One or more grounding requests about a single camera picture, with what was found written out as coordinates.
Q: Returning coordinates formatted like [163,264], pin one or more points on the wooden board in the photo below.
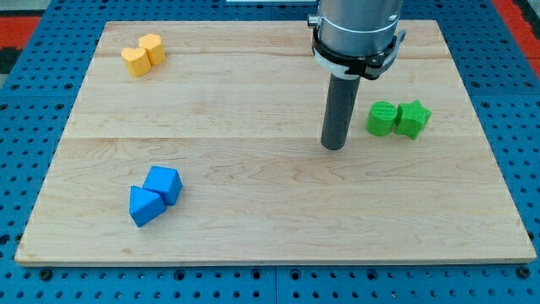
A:
[236,108]

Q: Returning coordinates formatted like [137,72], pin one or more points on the yellow heart block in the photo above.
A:
[136,60]
[153,45]

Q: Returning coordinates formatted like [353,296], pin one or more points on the blue cube block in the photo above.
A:
[166,182]

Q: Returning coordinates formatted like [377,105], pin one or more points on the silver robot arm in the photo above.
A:
[355,39]

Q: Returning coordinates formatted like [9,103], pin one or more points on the blue triangle block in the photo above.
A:
[144,205]

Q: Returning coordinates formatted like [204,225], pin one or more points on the yellow heart block rear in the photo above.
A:
[153,45]

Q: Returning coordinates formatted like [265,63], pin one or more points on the green cylinder block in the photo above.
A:
[381,118]

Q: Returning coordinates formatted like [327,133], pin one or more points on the green star block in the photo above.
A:
[412,119]

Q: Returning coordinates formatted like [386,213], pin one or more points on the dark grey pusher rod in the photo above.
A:
[341,98]

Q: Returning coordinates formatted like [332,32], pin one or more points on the yellow heart block front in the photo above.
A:
[136,60]

